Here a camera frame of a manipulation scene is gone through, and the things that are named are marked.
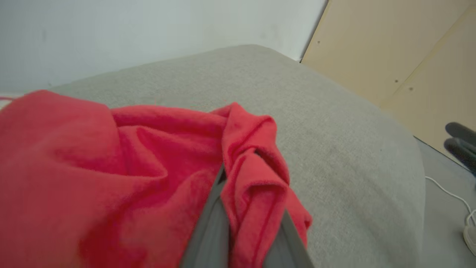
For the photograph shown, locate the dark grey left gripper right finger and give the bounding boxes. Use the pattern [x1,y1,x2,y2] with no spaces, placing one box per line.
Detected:
[263,210,315,268]

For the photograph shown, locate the red jersey with white sleeves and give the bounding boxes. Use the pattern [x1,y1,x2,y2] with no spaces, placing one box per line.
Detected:
[0,89,313,268]

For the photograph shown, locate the light wooden panel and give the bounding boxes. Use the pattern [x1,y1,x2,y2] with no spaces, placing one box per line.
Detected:
[300,0,476,164]

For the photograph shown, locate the thin white cable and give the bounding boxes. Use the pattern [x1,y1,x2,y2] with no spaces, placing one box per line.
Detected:
[425,176,476,227]

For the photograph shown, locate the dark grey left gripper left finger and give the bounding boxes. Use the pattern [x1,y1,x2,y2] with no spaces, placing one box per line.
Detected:
[180,164,229,268]

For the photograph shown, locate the dark grey stand leg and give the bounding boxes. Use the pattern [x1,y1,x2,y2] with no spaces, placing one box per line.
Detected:
[444,122,476,175]

